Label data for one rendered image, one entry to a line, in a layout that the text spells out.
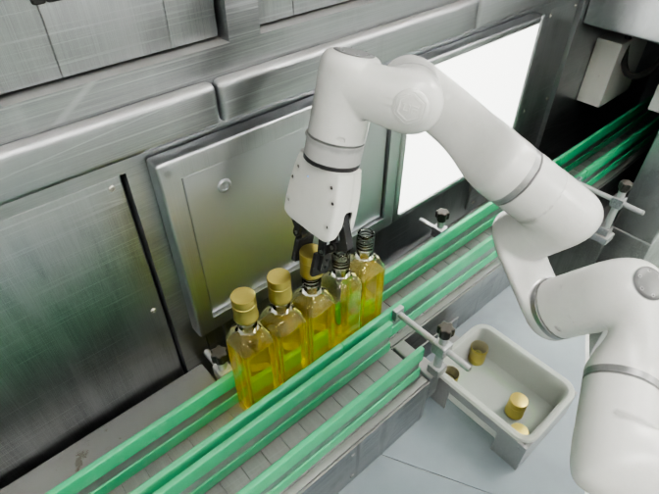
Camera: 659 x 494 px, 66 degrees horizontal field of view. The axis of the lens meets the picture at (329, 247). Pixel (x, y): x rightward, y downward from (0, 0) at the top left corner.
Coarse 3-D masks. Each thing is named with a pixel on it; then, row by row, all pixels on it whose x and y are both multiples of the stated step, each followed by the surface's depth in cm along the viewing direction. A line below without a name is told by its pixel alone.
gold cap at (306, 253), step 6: (306, 246) 74; (312, 246) 74; (300, 252) 73; (306, 252) 73; (312, 252) 73; (300, 258) 73; (306, 258) 72; (312, 258) 72; (300, 264) 74; (306, 264) 73; (300, 270) 75; (306, 270) 74; (306, 276) 75; (318, 276) 75
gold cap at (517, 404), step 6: (510, 396) 97; (516, 396) 97; (522, 396) 97; (510, 402) 96; (516, 402) 96; (522, 402) 96; (528, 402) 96; (510, 408) 97; (516, 408) 95; (522, 408) 95; (510, 414) 97; (516, 414) 96; (522, 414) 97
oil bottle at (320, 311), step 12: (300, 288) 80; (324, 288) 80; (300, 300) 78; (312, 300) 78; (324, 300) 78; (312, 312) 78; (324, 312) 79; (312, 324) 79; (324, 324) 81; (312, 336) 81; (324, 336) 83; (312, 348) 83; (324, 348) 85; (312, 360) 85
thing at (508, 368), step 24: (480, 336) 107; (504, 336) 104; (504, 360) 105; (528, 360) 101; (456, 384) 95; (480, 384) 104; (504, 384) 104; (528, 384) 103; (552, 384) 98; (480, 408) 92; (504, 408) 100; (528, 408) 100; (552, 408) 100
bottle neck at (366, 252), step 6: (366, 228) 83; (360, 234) 83; (366, 234) 83; (372, 234) 81; (360, 240) 81; (366, 240) 81; (372, 240) 81; (360, 246) 82; (366, 246) 82; (372, 246) 82; (360, 252) 83; (366, 252) 82; (372, 252) 83; (360, 258) 84; (366, 258) 83; (372, 258) 84
